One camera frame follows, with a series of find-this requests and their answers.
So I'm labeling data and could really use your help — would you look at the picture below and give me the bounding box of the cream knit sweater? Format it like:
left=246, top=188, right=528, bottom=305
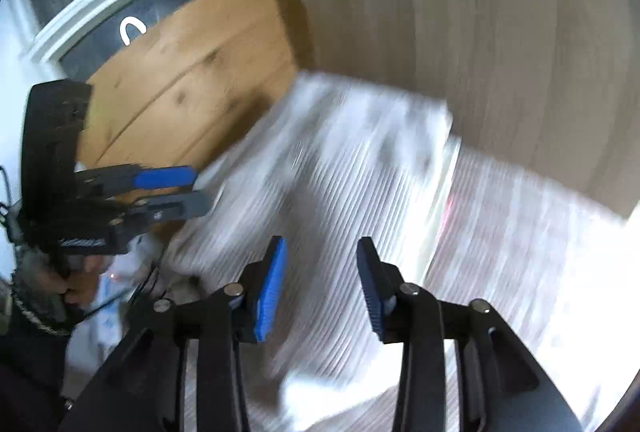
left=170, top=72, right=461, bottom=432

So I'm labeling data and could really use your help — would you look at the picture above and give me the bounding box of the person's left hand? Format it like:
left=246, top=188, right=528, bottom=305
left=40, top=257, right=108, bottom=305

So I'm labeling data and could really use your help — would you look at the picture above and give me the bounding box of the beige wooden cabinet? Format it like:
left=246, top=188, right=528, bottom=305
left=272, top=0, right=640, bottom=217

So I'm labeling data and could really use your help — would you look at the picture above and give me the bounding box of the plaid bed sheet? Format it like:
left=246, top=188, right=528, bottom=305
left=425, top=137, right=640, bottom=432

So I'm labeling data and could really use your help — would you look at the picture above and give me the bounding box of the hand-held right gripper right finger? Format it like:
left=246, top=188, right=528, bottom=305
left=357, top=237, right=583, bottom=432

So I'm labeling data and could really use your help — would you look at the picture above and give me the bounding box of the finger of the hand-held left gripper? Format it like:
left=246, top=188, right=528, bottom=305
left=75, top=166, right=197, bottom=197
left=107, top=191, right=213, bottom=225

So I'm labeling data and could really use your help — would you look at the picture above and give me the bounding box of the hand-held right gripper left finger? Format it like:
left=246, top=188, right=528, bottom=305
left=59, top=237, right=288, bottom=432

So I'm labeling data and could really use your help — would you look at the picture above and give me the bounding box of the wooden headboard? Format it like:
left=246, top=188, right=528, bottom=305
left=77, top=0, right=316, bottom=213

